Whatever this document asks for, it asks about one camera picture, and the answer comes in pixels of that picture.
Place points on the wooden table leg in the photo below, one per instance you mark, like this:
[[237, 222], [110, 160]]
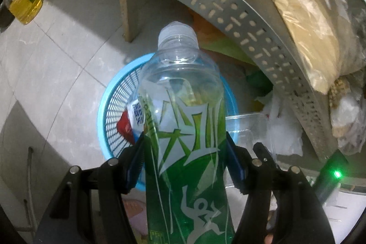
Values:
[[125, 9]]

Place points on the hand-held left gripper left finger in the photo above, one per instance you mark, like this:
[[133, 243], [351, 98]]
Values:
[[134, 159]]

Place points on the red snack bag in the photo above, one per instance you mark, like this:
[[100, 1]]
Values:
[[125, 126]]

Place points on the green wrapper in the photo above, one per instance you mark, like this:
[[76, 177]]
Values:
[[258, 81]]

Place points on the orange green bag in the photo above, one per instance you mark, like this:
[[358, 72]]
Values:
[[223, 46]]

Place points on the white crumpled plastic bag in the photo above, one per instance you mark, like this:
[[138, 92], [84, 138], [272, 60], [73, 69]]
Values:
[[283, 124]]

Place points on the dried corn cob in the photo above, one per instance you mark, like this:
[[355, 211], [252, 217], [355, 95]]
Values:
[[340, 89]]

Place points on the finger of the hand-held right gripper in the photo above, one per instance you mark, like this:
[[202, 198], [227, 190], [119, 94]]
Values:
[[264, 152]]

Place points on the blue white toothpaste box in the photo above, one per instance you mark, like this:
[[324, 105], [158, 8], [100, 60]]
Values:
[[137, 112]]

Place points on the blue plastic basket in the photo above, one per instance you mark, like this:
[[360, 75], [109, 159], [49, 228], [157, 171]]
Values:
[[114, 106]]

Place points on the green label plastic bottle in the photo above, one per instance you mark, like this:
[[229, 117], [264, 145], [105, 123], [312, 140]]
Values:
[[185, 175]]

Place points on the green label oil bottle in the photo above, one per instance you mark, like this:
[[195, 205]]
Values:
[[25, 6]]

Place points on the translucent plastic bag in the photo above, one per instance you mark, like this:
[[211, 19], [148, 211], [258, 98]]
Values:
[[348, 121]]

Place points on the plastic bag of yellow grain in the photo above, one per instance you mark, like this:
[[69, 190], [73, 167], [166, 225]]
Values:
[[308, 26]]

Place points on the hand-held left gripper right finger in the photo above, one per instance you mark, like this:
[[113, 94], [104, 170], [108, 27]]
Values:
[[235, 159]]

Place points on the perforated metal rack rail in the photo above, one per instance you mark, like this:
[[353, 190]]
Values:
[[257, 21]]

